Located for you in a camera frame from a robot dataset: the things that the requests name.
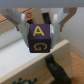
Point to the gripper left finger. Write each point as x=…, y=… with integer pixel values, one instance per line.
x=20, y=25

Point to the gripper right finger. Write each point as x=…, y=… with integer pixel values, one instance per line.
x=59, y=20

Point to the purple block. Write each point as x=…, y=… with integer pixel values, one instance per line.
x=40, y=37

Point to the wooden drawer box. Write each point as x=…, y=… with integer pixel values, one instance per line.
x=38, y=16

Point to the wooden drawer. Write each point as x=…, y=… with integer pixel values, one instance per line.
x=20, y=68

